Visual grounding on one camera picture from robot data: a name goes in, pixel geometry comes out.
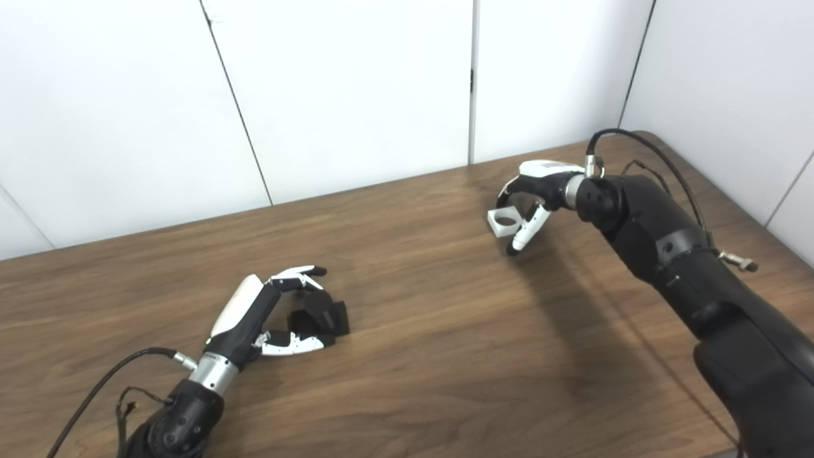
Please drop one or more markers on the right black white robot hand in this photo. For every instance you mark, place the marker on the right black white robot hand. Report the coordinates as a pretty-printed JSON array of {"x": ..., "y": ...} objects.
[{"x": 547, "y": 184}]

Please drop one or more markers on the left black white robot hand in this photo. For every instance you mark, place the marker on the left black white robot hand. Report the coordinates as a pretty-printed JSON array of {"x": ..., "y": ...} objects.
[{"x": 245, "y": 312}]

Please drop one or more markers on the white square piece with hole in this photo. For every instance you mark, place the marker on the white square piece with hole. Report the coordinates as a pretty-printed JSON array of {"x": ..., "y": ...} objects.
[{"x": 497, "y": 227}]

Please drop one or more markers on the black peg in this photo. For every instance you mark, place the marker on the black peg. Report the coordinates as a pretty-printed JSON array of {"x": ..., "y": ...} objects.
[{"x": 334, "y": 318}]

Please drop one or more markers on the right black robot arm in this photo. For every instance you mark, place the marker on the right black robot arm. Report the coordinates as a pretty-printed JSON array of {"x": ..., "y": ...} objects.
[{"x": 699, "y": 280}]

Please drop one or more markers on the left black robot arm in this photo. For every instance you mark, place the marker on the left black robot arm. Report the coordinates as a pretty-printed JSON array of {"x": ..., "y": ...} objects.
[{"x": 178, "y": 426}]

